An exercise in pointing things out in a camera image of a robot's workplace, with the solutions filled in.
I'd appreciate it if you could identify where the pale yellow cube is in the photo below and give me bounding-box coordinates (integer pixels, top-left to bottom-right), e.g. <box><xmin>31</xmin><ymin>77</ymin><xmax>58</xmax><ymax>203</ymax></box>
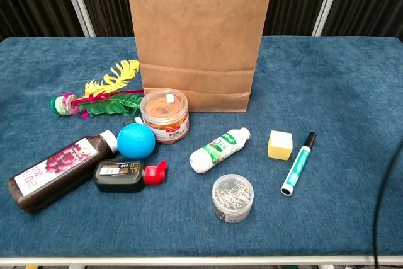
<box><xmin>267</xmin><ymin>130</ymin><xmax>293</xmax><ymax>161</ymax></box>

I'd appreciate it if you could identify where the small dark red-capped bottle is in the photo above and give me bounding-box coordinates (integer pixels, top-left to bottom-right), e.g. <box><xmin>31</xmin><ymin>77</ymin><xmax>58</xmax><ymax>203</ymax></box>
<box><xmin>93</xmin><ymin>158</ymin><xmax>168</xmax><ymax>193</ymax></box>

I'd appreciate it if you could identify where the brown paper bag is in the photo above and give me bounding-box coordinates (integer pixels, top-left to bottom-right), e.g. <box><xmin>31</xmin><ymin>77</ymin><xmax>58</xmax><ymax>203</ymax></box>
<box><xmin>121</xmin><ymin>0</ymin><xmax>274</xmax><ymax>113</ymax></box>

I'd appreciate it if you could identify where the green marker pen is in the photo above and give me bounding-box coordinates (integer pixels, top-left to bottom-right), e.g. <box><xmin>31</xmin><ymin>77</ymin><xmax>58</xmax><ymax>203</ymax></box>
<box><xmin>280</xmin><ymin>132</ymin><xmax>317</xmax><ymax>197</ymax></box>

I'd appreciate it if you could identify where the brown floral label bottle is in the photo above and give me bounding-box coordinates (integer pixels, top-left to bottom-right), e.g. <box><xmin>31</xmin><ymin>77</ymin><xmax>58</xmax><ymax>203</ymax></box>
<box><xmin>6</xmin><ymin>130</ymin><xmax>119</xmax><ymax>215</ymax></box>

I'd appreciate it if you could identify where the colourful feather shuttlecock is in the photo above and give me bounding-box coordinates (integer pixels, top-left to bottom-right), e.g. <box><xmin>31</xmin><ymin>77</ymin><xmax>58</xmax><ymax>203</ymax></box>
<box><xmin>50</xmin><ymin>59</ymin><xmax>145</xmax><ymax>120</ymax></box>

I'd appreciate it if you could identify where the white partition frame post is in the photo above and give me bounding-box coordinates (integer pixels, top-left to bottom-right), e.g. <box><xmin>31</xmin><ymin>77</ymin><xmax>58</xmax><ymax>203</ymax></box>
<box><xmin>58</xmin><ymin>0</ymin><xmax>96</xmax><ymax>38</ymax></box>
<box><xmin>311</xmin><ymin>0</ymin><xmax>347</xmax><ymax>37</ymax></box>

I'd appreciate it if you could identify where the white green plastic bottle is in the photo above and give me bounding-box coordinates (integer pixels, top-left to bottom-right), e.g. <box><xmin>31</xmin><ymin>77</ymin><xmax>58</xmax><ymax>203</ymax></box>
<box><xmin>188</xmin><ymin>127</ymin><xmax>252</xmax><ymax>175</ymax></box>

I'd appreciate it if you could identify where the blue table mat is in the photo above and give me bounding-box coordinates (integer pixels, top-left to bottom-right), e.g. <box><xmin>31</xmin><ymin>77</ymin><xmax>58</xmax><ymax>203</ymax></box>
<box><xmin>0</xmin><ymin>35</ymin><xmax>403</xmax><ymax>258</ymax></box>

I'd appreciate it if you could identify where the black cable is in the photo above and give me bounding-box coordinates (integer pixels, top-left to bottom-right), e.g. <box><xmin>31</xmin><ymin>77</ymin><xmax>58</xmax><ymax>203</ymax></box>
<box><xmin>373</xmin><ymin>147</ymin><xmax>403</xmax><ymax>269</ymax></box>

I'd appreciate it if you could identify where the blue ball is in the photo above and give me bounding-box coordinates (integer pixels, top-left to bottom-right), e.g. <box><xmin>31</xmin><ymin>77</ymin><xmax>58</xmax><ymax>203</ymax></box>
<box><xmin>116</xmin><ymin>123</ymin><xmax>156</xmax><ymax>160</ymax></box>

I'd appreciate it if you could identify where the black pleated curtain panel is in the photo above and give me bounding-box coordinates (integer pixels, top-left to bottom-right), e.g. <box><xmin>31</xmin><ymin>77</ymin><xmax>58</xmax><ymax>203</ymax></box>
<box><xmin>71</xmin><ymin>0</ymin><xmax>136</xmax><ymax>38</ymax></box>
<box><xmin>256</xmin><ymin>0</ymin><xmax>335</xmax><ymax>37</ymax></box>
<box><xmin>321</xmin><ymin>0</ymin><xmax>403</xmax><ymax>42</ymax></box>
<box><xmin>0</xmin><ymin>0</ymin><xmax>85</xmax><ymax>42</ymax></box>

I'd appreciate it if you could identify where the round pink jar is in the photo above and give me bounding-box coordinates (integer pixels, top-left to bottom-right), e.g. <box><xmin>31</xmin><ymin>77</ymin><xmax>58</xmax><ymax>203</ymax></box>
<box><xmin>140</xmin><ymin>88</ymin><xmax>190</xmax><ymax>145</ymax></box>

